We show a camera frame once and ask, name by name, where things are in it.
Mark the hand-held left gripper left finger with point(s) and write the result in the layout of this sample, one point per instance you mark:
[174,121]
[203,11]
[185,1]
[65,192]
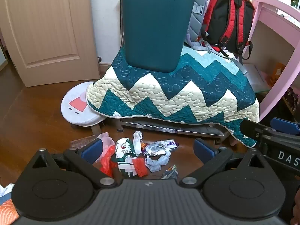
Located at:
[92,150]

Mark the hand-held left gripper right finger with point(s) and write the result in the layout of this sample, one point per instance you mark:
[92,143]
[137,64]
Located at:
[203,149]

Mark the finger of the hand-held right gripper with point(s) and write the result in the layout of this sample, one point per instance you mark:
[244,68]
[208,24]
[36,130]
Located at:
[252,129]
[284,125]

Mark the clear plastic tray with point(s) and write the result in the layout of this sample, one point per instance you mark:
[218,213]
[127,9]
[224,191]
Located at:
[78,143]

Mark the pink plastic bag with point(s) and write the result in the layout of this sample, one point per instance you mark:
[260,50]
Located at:
[106,141]

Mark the red plastic bag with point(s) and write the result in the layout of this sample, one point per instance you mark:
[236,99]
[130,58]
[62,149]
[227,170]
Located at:
[107,164]

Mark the small printed foil wrapper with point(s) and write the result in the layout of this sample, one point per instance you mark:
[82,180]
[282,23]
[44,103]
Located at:
[171,172]

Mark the silver purple foil wrapper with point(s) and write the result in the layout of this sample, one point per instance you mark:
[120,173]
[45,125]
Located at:
[159,147]

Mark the white knotted plastic bag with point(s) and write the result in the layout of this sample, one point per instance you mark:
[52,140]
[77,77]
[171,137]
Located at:
[137,138]

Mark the pale wrapper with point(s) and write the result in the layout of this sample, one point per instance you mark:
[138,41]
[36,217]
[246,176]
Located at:
[155,163]

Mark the orange brown wrapper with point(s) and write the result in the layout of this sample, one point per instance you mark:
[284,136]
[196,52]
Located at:
[143,149]

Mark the red mesh net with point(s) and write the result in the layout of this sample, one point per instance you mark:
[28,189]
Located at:
[140,167]

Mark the teal plastic trash bin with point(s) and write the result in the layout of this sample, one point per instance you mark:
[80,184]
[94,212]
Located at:
[157,28]

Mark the dark patterned bag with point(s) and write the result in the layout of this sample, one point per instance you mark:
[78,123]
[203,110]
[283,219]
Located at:
[291,100]

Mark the pink desk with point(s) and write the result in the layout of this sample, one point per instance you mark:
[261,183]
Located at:
[276,93]

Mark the white round stool pink print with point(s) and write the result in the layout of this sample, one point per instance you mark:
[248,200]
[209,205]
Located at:
[68,112]

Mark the orange book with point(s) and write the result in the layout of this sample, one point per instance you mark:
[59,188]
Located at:
[279,72]

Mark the teal cream zigzag quilt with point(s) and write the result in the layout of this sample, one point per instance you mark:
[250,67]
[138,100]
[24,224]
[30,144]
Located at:
[178,98]

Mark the metal door stopper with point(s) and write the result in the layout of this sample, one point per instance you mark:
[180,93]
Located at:
[99,59]

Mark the white printed cloth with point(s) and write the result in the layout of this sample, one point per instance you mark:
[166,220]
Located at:
[5,189]

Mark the orange cloth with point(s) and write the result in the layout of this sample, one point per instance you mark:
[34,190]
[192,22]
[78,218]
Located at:
[8,212]

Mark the red black backpack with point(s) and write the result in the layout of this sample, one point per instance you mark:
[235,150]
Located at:
[225,11]

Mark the grey metal pole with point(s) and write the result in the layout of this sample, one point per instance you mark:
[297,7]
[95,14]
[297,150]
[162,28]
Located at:
[121,32]

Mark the beige wooden door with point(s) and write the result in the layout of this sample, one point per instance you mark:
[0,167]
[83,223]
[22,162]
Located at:
[46,28]

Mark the low metal frame table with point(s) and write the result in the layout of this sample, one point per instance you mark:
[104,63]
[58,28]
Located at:
[164,127]

